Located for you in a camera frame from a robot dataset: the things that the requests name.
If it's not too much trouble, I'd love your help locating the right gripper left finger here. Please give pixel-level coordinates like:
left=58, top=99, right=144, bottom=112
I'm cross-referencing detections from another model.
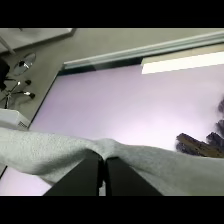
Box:
left=43, top=155, right=105, bottom=197

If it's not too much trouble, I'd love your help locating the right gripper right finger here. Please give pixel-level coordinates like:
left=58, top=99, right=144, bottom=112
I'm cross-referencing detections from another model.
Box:
left=104, top=155, right=164, bottom=197

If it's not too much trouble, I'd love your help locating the grey garment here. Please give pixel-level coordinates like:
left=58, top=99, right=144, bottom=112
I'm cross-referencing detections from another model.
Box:
left=0, top=126, right=224, bottom=197

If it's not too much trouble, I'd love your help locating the silver frame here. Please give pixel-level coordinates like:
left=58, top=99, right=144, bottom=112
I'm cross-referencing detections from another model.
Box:
left=62, top=31, right=224, bottom=70

